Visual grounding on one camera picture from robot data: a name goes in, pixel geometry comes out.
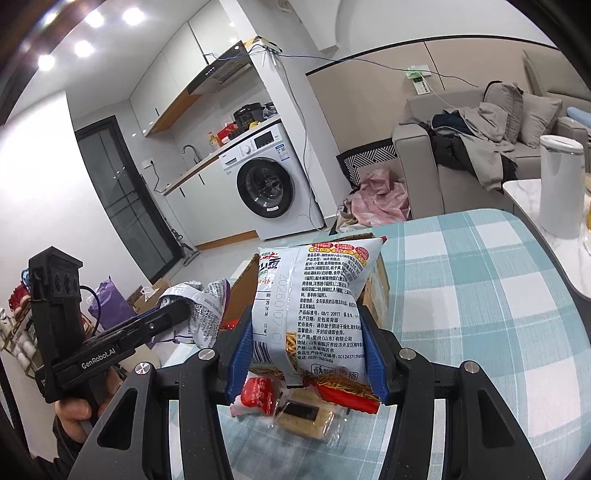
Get pink cloth pile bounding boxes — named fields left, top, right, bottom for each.
left=345, top=166, right=411, bottom=227

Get grey sofa cushion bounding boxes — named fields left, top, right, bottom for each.
left=519, top=93, right=563, bottom=148

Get wall socket with charger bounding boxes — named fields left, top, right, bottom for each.
left=406, top=65, right=432, bottom=95

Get pile of clothes on sofa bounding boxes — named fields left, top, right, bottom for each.
left=428, top=102, right=518, bottom=191

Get white red balloon gum bag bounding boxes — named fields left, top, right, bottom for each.
left=229, top=376, right=280, bottom=417

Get clear wafer biscuit pack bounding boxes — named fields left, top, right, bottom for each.
left=271, top=389, right=349, bottom=446

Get grey fabric sofa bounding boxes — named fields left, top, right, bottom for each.
left=393, top=49, right=590, bottom=219

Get white cylindrical bin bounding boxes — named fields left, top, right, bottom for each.
left=539, top=135, right=585, bottom=239

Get white front-load washing machine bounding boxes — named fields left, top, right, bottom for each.
left=219, top=121, right=325, bottom=240

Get small cardboard box on floor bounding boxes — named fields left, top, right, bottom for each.
left=127, top=277, right=171, bottom=314

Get range hood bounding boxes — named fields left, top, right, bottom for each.
left=186, top=41, right=252, bottom=95

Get purple plastic bag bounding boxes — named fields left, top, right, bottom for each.
left=87, top=278, right=135, bottom=330

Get white red noodle snack bag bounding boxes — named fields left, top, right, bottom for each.
left=250, top=237, right=386, bottom=414

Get black patterned chair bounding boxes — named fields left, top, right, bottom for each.
left=337, top=138, right=397, bottom=188

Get brown SF cardboard box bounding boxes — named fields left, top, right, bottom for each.
left=221, top=253, right=392, bottom=333

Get teal checked tablecloth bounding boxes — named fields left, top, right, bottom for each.
left=165, top=208, right=591, bottom=480

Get white grey printed snack bag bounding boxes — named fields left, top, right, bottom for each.
left=153, top=278, right=230, bottom=348

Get person's left hand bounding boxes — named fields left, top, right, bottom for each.
left=13, top=294, right=122, bottom=437

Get white kitchen cabinets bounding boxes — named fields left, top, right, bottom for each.
left=165, top=160, right=259, bottom=246

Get black glass door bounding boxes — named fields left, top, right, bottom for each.
left=75, top=116, right=181, bottom=282

